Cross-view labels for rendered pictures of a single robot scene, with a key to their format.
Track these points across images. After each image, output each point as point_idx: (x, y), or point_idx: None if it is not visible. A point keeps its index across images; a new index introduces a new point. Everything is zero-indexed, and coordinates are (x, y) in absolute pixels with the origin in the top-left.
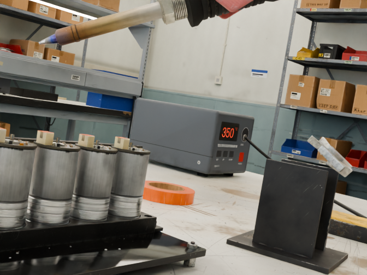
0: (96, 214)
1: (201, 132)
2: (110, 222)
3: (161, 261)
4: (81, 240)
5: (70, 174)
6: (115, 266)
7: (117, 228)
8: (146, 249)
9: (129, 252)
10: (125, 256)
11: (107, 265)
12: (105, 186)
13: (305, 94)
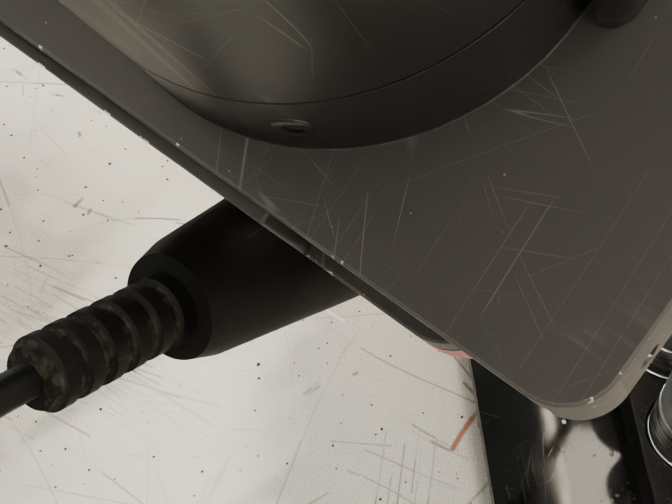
0: (651, 418)
1: None
2: (644, 457)
3: (492, 500)
4: (620, 405)
5: None
6: (476, 384)
7: (645, 487)
8: (549, 502)
9: (540, 456)
10: (519, 433)
11: (482, 373)
12: (668, 399)
13: None
